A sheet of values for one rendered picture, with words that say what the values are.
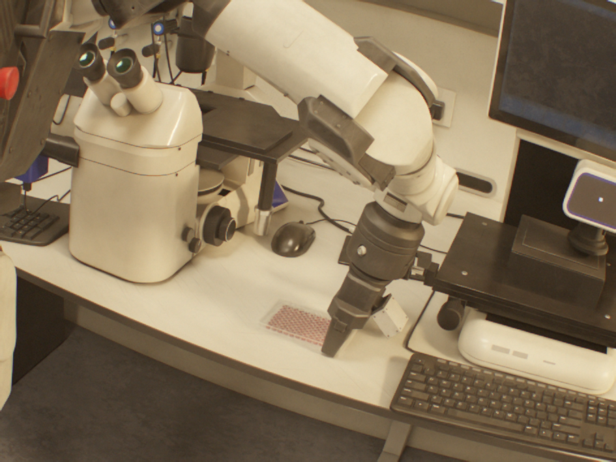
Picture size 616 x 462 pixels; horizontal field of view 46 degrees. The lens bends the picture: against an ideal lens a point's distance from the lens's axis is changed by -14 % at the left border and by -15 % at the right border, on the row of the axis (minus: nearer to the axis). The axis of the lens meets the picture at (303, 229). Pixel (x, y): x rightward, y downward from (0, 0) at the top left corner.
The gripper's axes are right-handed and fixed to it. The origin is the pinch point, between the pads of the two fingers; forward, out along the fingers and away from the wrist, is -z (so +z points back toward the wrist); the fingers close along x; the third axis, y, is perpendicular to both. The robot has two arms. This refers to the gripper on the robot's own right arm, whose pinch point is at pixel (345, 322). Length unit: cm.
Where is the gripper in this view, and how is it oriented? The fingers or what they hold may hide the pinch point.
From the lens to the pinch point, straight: 118.7
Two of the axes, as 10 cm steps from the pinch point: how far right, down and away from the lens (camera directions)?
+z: 3.4, -8.2, -4.7
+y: -8.7, -4.6, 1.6
